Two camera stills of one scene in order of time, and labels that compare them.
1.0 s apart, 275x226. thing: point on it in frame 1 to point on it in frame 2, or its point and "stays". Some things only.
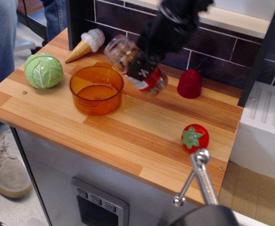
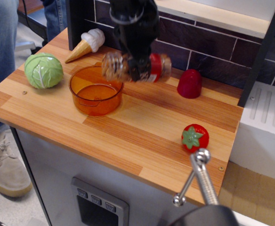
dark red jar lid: [190, 84] stays
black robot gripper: [166, 34] to [135, 40]
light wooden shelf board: [223, 20] stays
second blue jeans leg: [56, 16] stays
